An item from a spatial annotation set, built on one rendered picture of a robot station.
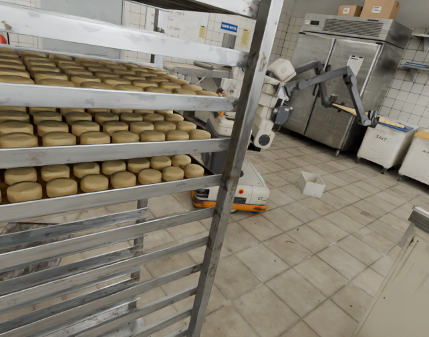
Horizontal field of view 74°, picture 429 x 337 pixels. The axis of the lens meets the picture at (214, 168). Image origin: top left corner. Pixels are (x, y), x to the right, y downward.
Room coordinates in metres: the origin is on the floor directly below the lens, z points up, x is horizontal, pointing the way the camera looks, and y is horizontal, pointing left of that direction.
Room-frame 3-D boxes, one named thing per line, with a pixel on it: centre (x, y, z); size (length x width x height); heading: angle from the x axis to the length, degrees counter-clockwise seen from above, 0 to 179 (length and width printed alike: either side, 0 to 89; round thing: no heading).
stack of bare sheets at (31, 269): (1.23, 0.98, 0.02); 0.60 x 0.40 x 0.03; 15
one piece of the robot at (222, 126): (2.42, -0.05, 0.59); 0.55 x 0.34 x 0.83; 14
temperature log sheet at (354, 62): (4.61, -1.69, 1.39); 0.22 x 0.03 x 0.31; 43
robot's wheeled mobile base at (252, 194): (2.45, -0.14, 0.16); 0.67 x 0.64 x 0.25; 104
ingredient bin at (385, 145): (4.50, -2.56, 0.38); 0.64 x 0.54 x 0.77; 136
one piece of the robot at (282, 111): (2.52, -0.42, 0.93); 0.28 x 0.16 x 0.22; 14
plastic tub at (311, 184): (3.02, -1.12, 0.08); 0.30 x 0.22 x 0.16; 0
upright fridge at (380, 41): (5.21, -1.71, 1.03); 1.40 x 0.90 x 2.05; 43
